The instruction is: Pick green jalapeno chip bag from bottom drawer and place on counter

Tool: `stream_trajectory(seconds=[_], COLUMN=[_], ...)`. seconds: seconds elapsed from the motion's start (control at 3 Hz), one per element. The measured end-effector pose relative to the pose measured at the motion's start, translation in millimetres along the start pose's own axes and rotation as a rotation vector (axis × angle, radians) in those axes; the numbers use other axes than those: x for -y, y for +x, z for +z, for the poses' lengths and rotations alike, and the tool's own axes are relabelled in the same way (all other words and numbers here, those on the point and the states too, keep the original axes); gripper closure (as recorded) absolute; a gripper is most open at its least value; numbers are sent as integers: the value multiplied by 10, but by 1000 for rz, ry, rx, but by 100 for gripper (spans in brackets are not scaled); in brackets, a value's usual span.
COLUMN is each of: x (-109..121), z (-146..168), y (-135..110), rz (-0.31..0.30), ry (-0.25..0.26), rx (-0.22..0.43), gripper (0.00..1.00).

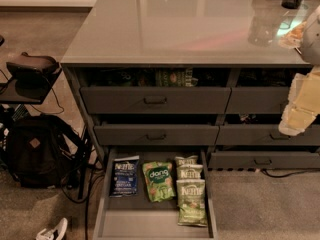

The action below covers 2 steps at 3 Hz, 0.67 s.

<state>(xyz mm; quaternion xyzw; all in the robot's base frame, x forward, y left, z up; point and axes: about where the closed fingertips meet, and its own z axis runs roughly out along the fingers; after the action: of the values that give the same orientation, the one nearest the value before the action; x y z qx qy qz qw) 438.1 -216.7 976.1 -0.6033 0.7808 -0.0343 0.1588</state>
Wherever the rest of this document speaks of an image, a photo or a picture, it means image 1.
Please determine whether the middle green Kettle chip bag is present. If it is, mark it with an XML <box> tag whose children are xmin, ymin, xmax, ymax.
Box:
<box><xmin>177</xmin><ymin>164</ymin><xmax>203</xmax><ymax>180</ymax></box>

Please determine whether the black device on side table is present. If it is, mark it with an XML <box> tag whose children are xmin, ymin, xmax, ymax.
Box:
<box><xmin>6</xmin><ymin>52</ymin><xmax>59</xmax><ymax>84</ymax></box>

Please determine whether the black backpack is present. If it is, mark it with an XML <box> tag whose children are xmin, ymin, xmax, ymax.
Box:
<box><xmin>5</xmin><ymin>115</ymin><xmax>85</xmax><ymax>188</ymax></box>

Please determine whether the white shoe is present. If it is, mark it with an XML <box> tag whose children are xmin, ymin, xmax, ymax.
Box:
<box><xmin>36</xmin><ymin>218</ymin><xmax>68</xmax><ymax>240</ymax></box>

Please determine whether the blue Kettle chip bag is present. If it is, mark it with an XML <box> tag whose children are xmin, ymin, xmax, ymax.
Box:
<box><xmin>110</xmin><ymin>156</ymin><xmax>139</xmax><ymax>197</ymax></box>

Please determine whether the middle right drawer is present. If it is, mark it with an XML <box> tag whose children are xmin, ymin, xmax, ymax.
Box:
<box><xmin>216</xmin><ymin>114</ymin><xmax>320</xmax><ymax>146</ymax></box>

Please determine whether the rear green Kettle chip bag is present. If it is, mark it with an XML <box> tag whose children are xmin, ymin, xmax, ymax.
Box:
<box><xmin>175</xmin><ymin>155</ymin><xmax>198</xmax><ymax>167</ymax></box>

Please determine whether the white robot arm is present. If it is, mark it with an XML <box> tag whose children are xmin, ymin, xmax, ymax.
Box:
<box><xmin>278</xmin><ymin>6</ymin><xmax>320</xmax><ymax>136</ymax></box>

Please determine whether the top right drawer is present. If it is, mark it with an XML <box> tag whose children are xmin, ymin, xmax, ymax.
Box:
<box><xmin>226</xmin><ymin>68</ymin><xmax>310</xmax><ymax>114</ymax></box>

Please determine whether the open bottom left drawer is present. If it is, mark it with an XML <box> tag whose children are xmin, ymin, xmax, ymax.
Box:
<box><xmin>93</xmin><ymin>148</ymin><xmax>218</xmax><ymax>240</ymax></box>

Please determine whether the bottom right drawer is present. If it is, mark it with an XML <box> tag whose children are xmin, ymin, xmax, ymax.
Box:
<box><xmin>208</xmin><ymin>150</ymin><xmax>320</xmax><ymax>169</ymax></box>

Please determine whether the grey cabinet frame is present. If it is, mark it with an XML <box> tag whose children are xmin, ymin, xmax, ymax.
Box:
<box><xmin>63</xmin><ymin>63</ymin><xmax>319</xmax><ymax>166</ymax></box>

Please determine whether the green Dang chip bag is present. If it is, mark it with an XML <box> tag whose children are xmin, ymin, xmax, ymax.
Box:
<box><xmin>142</xmin><ymin>161</ymin><xmax>176</xmax><ymax>202</ymax></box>

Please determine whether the black floor cable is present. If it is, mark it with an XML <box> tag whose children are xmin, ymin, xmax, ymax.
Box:
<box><xmin>260</xmin><ymin>168</ymin><xmax>320</xmax><ymax>179</ymax></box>

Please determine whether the black white fiducial marker board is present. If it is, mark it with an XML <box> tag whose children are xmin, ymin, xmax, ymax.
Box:
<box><xmin>278</xmin><ymin>22</ymin><xmax>306</xmax><ymax>49</ymax></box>

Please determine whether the green Kettle jalapeno chip bag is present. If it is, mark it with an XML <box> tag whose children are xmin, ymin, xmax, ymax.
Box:
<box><xmin>176</xmin><ymin>179</ymin><xmax>207</xmax><ymax>227</ymax></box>

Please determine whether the middle left drawer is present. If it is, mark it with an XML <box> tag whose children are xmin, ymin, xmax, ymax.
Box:
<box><xmin>93</xmin><ymin>114</ymin><xmax>219</xmax><ymax>146</ymax></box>

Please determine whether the top left drawer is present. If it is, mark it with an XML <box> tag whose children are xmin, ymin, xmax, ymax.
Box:
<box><xmin>79</xmin><ymin>67</ymin><xmax>232</xmax><ymax>115</ymax></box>

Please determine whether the green chip bag in top drawer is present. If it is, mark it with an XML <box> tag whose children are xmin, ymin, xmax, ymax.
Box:
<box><xmin>155</xmin><ymin>68</ymin><xmax>198</xmax><ymax>87</ymax></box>

